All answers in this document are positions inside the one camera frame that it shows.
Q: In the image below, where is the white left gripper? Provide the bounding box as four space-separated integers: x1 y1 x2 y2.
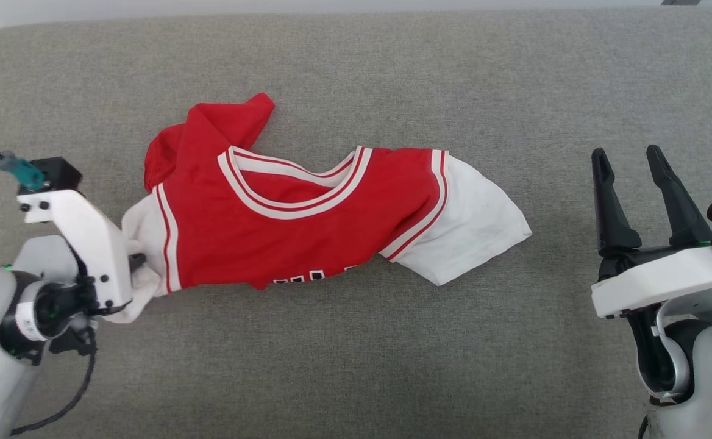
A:
16 189 147 315

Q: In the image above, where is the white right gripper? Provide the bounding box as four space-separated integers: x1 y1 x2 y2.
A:
591 145 712 319

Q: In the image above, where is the red and white jersey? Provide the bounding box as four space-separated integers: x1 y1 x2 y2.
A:
105 93 533 324

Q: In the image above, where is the teal left camera connector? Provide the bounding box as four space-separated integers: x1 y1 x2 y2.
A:
0 151 46 191

